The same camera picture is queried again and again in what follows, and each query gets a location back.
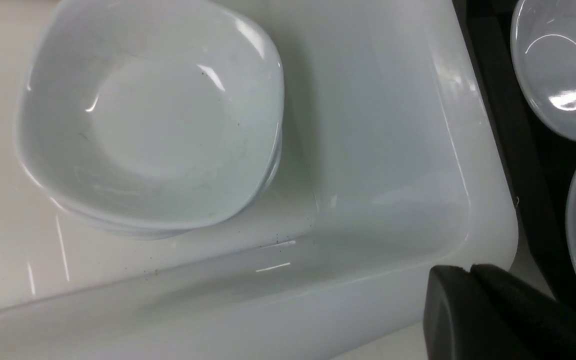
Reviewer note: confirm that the black serving tray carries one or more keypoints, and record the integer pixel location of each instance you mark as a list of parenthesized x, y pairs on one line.
[(539, 164)]

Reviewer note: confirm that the large white plastic bin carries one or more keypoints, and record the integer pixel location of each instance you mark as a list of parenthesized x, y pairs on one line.
[(390, 167)]

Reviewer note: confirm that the white bowl stack top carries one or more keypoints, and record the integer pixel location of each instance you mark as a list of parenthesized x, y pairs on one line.
[(157, 114)]

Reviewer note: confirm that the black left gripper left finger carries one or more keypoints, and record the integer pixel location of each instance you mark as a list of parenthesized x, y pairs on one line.
[(460, 322)]

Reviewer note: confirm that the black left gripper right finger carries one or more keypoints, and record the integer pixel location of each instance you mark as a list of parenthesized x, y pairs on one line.
[(546, 327)]

